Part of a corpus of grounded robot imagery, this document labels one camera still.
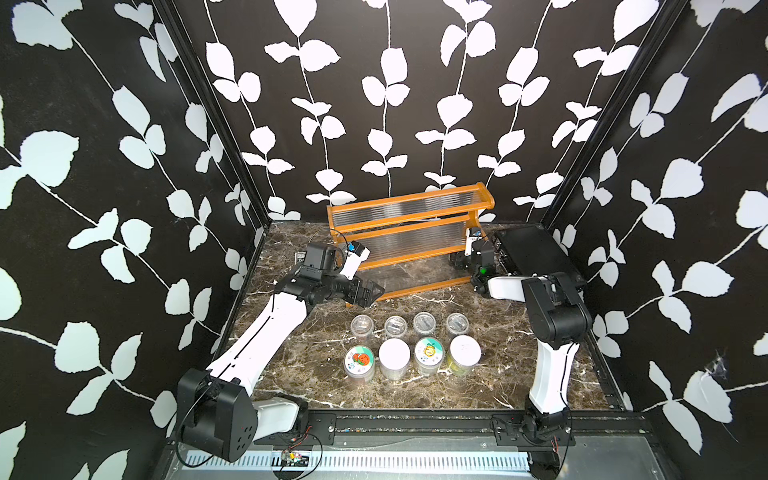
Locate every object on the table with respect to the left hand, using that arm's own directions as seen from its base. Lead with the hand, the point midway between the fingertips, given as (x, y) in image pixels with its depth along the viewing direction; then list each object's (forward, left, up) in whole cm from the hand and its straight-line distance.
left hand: (371, 280), depth 79 cm
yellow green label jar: (-17, -15, -12) cm, 25 cm away
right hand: (+22, -30, -11) cm, 39 cm away
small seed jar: (-6, +3, -15) cm, 16 cm away
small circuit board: (-37, +19, -20) cm, 47 cm away
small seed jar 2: (-7, -6, -14) cm, 17 cm away
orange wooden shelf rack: (+23, -13, -4) cm, 27 cm away
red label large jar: (-18, +4, -12) cm, 22 cm away
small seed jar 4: (-7, -25, -15) cm, 30 cm away
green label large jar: (-17, -25, -11) cm, 32 cm away
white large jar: (-16, -6, -12) cm, 21 cm away
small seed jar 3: (-6, -15, -15) cm, 22 cm away
